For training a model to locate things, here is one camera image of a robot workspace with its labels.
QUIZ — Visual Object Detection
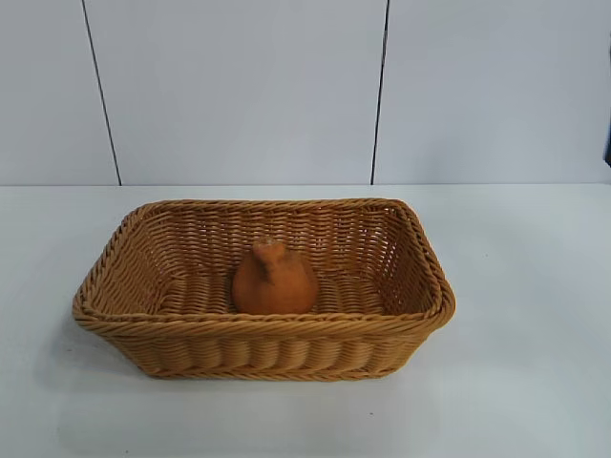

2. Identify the wrinkled orange fruit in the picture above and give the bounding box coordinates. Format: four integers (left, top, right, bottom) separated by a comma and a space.
232, 237, 320, 316

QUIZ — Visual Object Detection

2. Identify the woven wicker basket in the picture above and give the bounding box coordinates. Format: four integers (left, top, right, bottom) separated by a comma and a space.
72, 198, 457, 383

